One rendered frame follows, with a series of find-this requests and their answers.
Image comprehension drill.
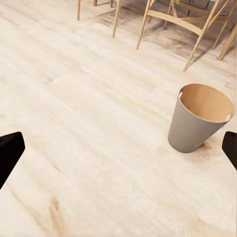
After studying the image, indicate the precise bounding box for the trash can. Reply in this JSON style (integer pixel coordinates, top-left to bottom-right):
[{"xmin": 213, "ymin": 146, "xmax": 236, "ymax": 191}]
[{"xmin": 168, "ymin": 83, "xmax": 236, "ymax": 153}]

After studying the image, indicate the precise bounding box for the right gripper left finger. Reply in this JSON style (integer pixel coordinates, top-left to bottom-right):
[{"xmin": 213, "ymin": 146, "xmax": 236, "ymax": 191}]
[{"xmin": 0, "ymin": 131, "xmax": 25, "ymax": 189}]

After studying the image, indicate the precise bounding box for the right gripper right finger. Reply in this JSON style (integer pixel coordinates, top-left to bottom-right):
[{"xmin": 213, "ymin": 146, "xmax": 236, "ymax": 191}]
[{"xmin": 222, "ymin": 131, "xmax": 237, "ymax": 170}]

